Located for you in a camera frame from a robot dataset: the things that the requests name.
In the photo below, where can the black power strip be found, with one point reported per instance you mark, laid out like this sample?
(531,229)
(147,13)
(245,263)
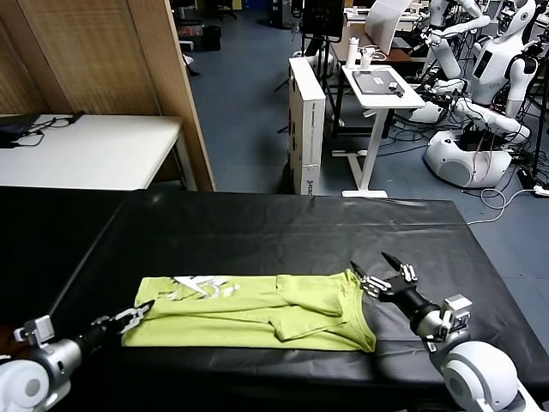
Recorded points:
(526,177)

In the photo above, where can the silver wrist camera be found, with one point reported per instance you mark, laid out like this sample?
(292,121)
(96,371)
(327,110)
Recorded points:
(38,329)
(456,313)

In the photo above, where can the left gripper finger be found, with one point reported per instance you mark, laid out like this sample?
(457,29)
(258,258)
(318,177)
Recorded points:
(130,325)
(122,316)

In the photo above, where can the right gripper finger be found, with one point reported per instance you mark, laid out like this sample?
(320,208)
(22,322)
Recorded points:
(373,286)
(407,274)

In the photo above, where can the grey laptop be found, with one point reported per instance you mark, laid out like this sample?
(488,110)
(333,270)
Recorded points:
(375,81)

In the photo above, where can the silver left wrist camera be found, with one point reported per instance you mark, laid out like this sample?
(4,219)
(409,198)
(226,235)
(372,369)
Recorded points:
(38,329)

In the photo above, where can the brown desk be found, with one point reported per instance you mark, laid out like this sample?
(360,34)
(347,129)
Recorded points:
(412,53)

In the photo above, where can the small black device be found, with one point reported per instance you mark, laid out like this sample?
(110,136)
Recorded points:
(395,88)

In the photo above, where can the white robot wheeled base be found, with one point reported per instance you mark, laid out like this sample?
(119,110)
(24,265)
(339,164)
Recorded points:
(454,163)

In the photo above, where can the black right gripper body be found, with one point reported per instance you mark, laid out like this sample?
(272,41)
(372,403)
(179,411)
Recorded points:
(412,300)

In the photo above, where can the wooden partition screen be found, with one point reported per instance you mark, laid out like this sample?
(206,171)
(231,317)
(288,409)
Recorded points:
(98,56)

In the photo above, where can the white round device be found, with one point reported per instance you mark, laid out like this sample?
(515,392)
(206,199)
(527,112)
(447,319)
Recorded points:
(326,64)

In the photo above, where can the white curved panel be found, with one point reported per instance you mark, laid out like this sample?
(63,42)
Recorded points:
(381,26)

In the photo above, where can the white height-adjustable desk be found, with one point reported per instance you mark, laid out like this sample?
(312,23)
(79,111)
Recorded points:
(386,101)

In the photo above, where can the white table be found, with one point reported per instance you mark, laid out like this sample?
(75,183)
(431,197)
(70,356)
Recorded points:
(94,150)

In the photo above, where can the yellow-green t-shirt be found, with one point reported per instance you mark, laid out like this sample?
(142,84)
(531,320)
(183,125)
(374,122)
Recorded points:
(240,313)

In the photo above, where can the black pouch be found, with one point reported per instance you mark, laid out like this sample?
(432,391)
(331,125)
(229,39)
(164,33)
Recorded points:
(10,135)

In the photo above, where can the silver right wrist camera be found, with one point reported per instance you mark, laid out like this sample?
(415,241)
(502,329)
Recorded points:
(456,313)

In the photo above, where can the white bottle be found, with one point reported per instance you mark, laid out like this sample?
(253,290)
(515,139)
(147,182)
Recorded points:
(352,51)

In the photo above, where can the black monitor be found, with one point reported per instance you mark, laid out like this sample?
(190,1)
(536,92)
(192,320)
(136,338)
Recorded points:
(321,19)

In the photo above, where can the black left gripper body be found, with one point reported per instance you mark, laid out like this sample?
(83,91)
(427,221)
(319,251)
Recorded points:
(100,337)

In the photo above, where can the black tripod stand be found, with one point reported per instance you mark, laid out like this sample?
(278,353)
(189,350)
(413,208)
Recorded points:
(305,45)

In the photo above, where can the black tablecloth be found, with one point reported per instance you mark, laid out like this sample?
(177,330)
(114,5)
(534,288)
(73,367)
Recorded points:
(279,232)

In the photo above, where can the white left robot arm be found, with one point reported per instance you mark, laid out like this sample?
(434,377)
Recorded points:
(38,373)

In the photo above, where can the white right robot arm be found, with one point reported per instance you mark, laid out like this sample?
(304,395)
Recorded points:
(480,373)

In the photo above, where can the white cup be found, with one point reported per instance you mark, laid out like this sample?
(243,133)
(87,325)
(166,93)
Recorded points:
(366,58)

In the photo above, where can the black side table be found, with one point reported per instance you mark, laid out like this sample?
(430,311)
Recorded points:
(43,240)

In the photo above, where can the white humanoid robot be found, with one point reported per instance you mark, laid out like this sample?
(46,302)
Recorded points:
(493,64)
(446,60)

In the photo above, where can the tall white cardboard box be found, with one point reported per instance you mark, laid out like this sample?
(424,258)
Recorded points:
(306,116)

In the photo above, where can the black bag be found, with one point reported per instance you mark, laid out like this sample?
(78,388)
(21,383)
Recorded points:
(211,36)

